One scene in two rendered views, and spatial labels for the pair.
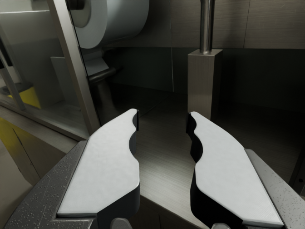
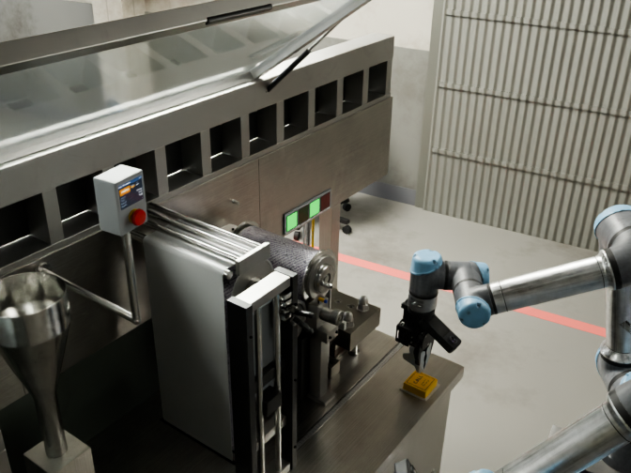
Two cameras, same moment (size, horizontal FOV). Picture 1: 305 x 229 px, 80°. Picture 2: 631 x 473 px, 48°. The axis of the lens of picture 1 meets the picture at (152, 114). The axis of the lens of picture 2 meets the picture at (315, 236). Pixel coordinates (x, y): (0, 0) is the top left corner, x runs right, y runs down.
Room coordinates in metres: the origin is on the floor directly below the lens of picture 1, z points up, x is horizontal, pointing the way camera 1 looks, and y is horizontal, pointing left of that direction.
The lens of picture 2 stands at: (0.17, 0.81, 2.18)
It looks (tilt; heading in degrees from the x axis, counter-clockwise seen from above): 28 degrees down; 268
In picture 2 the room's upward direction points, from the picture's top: 1 degrees clockwise
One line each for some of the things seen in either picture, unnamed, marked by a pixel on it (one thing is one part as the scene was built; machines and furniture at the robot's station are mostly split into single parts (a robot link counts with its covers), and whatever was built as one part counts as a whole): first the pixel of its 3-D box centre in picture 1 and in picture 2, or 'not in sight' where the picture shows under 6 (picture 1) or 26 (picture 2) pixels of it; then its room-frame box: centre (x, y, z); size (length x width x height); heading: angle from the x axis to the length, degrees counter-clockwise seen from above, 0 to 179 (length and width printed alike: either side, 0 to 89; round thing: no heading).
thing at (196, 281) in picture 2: not in sight; (182, 343); (0.43, -0.54, 1.17); 0.34 x 0.05 x 0.54; 143
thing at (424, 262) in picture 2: not in sight; (426, 273); (-0.17, -0.70, 1.26); 0.09 x 0.08 x 0.11; 175
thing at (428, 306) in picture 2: not in sight; (422, 299); (-0.16, -0.70, 1.18); 0.08 x 0.08 x 0.05
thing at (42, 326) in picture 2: not in sight; (25, 308); (0.62, -0.20, 1.50); 0.14 x 0.14 x 0.06
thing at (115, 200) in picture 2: not in sight; (124, 201); (0.46, -0.29, 1.66); 0.07 x 0.07 x 0.10; 59
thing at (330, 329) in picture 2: not in sight; (323, 352); (0.09, -0.65, 1.05); 0.06 x 0.05 x 0.31; 143
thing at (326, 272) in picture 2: not in sight; (323, 278); (0.09, -0.70, 1.25); 0.07 x 0.02 x 0.07; 53
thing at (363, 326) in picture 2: not in sight; (309, 305); (0.12, -0.95, 1.00); 0.40 x 0.16 x 0.06; 143
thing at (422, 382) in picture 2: not in sight; (420, 384); (-0.18, -0.69, 0.91); 0.07 x 0.07 x 0.02; 53
